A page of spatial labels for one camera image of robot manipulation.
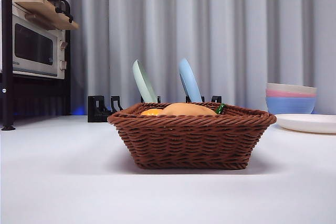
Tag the orange toy corn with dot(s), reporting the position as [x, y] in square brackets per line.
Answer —
[151, 112]

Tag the tan potato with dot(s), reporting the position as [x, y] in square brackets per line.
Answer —
[189, 109]

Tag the brown wicker basket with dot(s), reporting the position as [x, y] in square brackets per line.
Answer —
[191, 140]

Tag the green toy cucumber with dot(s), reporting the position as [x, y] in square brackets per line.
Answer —
[220, 109]

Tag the light blue plate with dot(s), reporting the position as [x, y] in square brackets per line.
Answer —
[190, 82]

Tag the pale green plate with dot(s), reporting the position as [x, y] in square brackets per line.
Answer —
[143, 82]

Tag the black dish rack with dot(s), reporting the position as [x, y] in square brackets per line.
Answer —
[98, 111]

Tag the grey curtain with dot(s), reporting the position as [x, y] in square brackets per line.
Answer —
[183, 24]

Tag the pink bowl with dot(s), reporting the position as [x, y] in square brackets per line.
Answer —
[288, 94]

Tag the blue bowl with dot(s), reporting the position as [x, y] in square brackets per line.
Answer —
[291, 104]

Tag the cream bowl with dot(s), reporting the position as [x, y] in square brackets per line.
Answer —
[291, 87]

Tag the white plate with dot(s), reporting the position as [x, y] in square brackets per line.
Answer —
[307, 123]

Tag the white toaster oven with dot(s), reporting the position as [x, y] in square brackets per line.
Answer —
[34, 45]

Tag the wooden cutting board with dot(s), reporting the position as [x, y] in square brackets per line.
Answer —
[44, 11]

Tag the black metal shelf rack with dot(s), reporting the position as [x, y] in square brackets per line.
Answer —
[6, 77]

